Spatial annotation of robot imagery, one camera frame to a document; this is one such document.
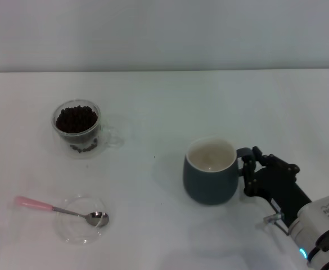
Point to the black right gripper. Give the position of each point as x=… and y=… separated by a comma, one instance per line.
x=279, y=191

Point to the dark green ceramic mug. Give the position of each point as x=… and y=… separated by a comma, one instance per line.
x=206, y=185

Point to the dark roasted coffee beans pile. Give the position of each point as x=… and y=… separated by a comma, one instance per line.
x=75, y=119

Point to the clear glass saucer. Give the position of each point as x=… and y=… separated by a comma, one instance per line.
x=77, y=233

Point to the clear wrist camera bracket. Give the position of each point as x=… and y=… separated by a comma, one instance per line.
x=274, y=217

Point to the clear double-wall glass cup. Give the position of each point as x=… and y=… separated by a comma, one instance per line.
x=108, y=136

